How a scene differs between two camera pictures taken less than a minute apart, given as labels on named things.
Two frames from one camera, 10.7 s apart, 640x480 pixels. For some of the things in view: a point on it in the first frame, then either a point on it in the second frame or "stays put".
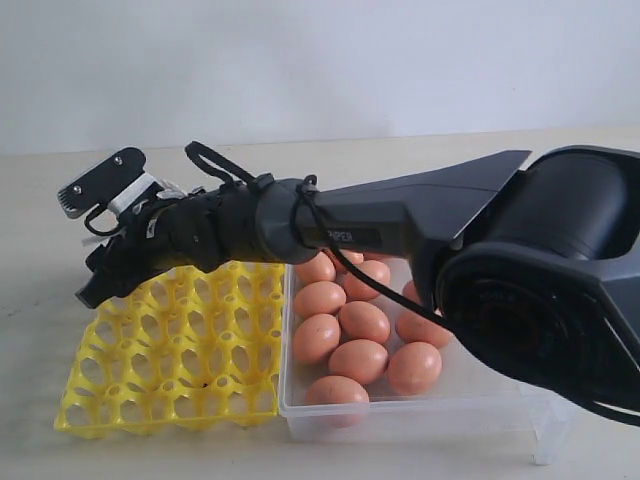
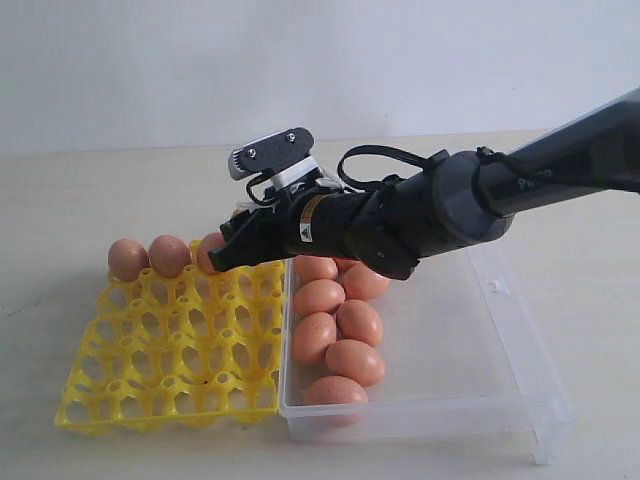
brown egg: (359, 289) stays put
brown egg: (316, 338) stays put
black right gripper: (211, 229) -> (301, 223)
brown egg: (318, 298) stays put
